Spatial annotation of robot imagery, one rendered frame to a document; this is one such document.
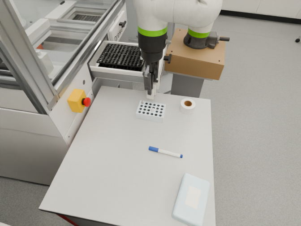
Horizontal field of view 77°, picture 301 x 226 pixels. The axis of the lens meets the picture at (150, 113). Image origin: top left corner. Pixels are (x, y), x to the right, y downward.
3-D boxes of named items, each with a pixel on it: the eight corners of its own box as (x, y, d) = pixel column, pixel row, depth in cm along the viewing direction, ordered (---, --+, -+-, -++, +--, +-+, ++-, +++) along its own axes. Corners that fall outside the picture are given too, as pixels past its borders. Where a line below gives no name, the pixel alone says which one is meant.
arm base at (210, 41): (225, 38, 115) (229, 29, 111) (230, 52, 106) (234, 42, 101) (182, 34, 116) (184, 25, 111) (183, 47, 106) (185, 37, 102)
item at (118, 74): (162, 55, 108) (163, 45, 103) (155, 85, 91) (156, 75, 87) (96, 48, 112) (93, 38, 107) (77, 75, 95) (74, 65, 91)
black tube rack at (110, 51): (147, 58, 106) (147, 47, 101) (141, 77, 94) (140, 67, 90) (109, 53, 108) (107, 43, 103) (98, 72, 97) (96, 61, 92)
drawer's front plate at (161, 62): (165, 56, 110) (167, 38, 101) (158, 90, 91) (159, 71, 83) (162, 56, 110) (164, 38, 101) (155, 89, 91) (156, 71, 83)
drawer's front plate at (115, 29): (126, 26, 133) (125, 10, 125) (114, 48, 115) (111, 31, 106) (123, 26, 133) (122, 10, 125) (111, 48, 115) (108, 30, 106)
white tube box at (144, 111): (165, 109, 91) (165, 104, 88) (162, 123, 86) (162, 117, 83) (140, 105, 93) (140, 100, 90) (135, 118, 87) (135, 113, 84)
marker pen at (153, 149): (182, 155, 75) (183, 153, 74) (182, 159, 74) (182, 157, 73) (149, 147, 78) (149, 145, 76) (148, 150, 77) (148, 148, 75)
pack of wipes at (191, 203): (182, 176, 70) (184, 171, 67) (208, 185, 68) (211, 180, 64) (170, 218, 61) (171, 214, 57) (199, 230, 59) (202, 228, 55)
